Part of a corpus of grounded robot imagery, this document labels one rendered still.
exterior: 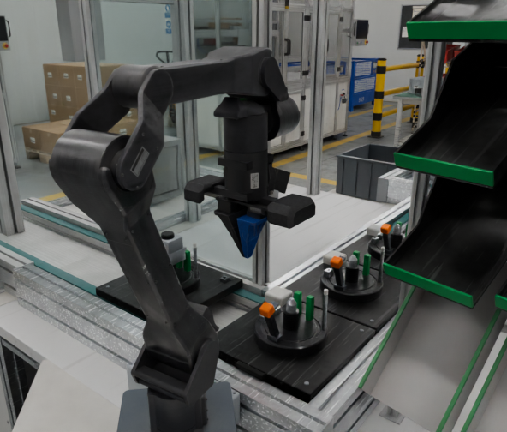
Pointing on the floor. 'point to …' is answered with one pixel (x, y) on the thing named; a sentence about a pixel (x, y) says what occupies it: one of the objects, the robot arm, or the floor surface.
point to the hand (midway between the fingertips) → (247, 234)
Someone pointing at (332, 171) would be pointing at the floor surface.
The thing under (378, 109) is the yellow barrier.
